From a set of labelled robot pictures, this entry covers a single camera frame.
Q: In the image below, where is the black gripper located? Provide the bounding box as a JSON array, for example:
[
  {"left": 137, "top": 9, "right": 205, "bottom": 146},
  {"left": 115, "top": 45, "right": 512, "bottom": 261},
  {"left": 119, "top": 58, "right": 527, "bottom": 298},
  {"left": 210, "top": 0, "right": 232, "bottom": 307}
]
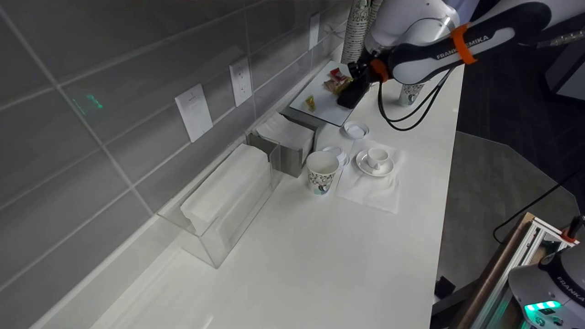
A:
[{"left": 347, "top": 53, "right": 393, "bottom": 97}]

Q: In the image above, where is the gray robot base green light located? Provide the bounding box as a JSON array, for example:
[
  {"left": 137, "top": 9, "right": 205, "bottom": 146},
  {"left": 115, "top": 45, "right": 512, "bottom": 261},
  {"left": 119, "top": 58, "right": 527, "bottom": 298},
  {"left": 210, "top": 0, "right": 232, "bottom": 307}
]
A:
[{"left": 505, "top": 243, "right": 585, "bottom": 329}]

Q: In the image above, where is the small white dish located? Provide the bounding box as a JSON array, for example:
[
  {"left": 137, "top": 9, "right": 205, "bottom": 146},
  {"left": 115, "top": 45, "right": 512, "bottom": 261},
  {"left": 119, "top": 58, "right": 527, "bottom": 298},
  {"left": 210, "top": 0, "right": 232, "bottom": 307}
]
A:
[{"left": 342, "top": 119, "right": 371, "bottom": 140}]

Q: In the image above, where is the tall patterned paper cup stack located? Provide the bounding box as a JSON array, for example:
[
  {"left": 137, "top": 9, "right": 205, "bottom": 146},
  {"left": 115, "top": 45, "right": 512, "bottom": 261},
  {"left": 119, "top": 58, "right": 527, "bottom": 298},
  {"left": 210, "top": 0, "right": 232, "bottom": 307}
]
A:
[{"left": 342, "top": 0, "right": 373, "bottom": 62}]

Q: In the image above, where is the small clear lid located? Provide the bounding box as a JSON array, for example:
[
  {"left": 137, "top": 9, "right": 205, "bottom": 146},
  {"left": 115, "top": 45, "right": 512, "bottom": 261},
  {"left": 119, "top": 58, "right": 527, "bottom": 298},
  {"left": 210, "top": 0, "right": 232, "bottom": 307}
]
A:
[{"left": 322, "top": 142, "right": 351, "bottom": 170}]

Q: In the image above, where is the white teacup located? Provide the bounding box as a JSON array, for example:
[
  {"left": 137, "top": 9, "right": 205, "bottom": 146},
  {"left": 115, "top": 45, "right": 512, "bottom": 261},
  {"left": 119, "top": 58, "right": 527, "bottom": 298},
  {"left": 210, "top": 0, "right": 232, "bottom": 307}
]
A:
[{"left": 366, "top": 144, "right": 391, "bottom": 172}]

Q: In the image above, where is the white napkin stack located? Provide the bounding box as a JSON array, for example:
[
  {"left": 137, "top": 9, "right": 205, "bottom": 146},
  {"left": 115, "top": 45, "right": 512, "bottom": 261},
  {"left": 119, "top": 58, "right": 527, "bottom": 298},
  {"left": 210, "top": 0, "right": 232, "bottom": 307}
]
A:
[{"left": 254, "top": 111, "right": 314, "bottom": 153}]

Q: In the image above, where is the gray napkin holder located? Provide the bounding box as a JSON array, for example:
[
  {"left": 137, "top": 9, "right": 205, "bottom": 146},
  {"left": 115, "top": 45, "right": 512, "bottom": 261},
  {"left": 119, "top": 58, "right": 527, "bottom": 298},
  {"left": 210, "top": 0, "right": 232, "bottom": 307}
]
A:
[{"left": 245, "top": 108, "right": 327, "bottom": 179}]

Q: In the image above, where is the white paper napkin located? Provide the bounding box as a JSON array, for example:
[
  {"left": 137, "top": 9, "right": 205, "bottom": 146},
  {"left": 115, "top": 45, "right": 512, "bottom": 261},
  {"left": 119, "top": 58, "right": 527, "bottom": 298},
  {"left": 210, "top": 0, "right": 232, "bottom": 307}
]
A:
[{"left": 336, "top": 140, "right": 408, "bottom": 215}]

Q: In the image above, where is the white paper towel stack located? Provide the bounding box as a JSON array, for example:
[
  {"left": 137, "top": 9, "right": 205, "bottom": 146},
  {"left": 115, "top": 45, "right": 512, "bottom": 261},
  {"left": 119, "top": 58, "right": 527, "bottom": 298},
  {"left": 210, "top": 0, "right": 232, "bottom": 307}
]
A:
[{"left": 179, "top": 142, "right": 274, "bottom": 237}]

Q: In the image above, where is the clear acrylic box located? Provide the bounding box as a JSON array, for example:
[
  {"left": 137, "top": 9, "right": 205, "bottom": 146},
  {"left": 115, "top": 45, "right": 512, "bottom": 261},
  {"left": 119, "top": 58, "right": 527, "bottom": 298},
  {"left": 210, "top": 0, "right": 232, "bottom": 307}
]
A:
[{"left": 155, "top": 129, "right": 289, "bottom": 270}]

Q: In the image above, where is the white metal rack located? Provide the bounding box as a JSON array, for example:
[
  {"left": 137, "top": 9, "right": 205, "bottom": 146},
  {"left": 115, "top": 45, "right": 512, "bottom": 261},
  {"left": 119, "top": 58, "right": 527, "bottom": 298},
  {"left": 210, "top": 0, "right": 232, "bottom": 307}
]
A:
[{"left": 472, "top": 217, "right": 581, "bottom": 329}]

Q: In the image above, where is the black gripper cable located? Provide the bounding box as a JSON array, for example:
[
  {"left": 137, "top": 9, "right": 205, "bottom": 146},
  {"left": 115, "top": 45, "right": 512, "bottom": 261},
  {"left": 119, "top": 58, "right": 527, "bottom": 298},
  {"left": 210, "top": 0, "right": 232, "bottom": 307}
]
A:
[{"left": 377, "top": 66, "right": 455, "bottom": 133}]

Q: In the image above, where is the small white wall plate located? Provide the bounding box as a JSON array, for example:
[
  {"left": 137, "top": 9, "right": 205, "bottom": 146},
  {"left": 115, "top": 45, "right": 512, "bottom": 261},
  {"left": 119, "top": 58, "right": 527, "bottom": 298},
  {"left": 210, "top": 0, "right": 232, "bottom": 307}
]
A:
[{"left": 307, "top": 13, "right": 322, "bottom": 51}]

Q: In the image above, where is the medium white wall plate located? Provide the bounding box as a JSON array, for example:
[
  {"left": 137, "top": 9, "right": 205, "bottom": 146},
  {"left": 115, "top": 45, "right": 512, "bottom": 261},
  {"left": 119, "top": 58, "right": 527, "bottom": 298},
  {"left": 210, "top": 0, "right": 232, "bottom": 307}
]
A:
[{"left": 227, "top": 56, "right": 254, "bottom": 109}]

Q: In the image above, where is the large white wall plate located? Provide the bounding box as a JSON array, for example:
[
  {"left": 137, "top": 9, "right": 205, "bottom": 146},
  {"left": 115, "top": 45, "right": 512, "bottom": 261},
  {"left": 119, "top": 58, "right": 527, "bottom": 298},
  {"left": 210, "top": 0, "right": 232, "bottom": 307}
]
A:
[{"left": 174, "top": 82, "right": 216, "bottom": 144}]

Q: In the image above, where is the long black floor cable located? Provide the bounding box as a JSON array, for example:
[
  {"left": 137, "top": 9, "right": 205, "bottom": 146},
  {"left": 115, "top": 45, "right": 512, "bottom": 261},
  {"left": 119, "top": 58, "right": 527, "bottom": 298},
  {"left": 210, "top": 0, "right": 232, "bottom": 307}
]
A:
[{"left": 492, "top": 162, "right": 585, "bottom": 245}]

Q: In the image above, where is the black floor bracket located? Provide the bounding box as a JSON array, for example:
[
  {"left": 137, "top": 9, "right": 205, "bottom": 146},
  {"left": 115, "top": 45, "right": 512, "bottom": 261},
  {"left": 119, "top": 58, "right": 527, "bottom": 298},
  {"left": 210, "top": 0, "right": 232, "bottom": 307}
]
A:
[{"left": 435, "top": 276, "right": 459, "bottom": 299}]

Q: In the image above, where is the wooden frame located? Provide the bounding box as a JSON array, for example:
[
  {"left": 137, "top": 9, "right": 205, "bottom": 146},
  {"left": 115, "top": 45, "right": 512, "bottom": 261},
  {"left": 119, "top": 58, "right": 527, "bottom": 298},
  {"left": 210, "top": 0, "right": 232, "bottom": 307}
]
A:
[{"left": 455, "top": 210, "right": 537, "bottom": 329}]

